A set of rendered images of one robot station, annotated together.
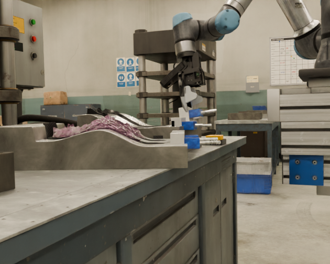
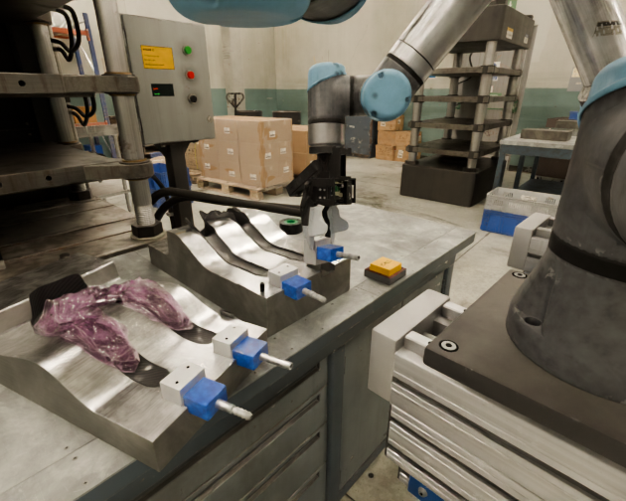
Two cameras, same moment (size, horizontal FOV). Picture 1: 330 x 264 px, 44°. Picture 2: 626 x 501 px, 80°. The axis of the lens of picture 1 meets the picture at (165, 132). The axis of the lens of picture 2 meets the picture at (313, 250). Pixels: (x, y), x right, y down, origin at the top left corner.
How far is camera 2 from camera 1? 0.89 m
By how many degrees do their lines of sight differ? 30
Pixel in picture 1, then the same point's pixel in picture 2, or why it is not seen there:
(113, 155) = (63, 405)
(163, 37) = not seen: hidden behind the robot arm
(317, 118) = (469, 447)
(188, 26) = (328, 93)
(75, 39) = (364, 18)
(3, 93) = (121, 169)
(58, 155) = (6, 374)
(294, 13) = (588, 49)
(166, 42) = not seen: hidden behind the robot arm
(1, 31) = (104, 83)
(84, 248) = not seen: outside the picture
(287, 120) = (404, 411)
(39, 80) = (206, 130)
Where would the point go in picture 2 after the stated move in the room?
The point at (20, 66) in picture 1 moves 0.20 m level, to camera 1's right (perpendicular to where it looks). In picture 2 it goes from (171, 116) to (217, 117)
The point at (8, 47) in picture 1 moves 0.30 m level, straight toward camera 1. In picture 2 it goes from (121, 105) to (54, 110)
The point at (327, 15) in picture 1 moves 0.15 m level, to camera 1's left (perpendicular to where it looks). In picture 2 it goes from (579, 188) to (378, 172)
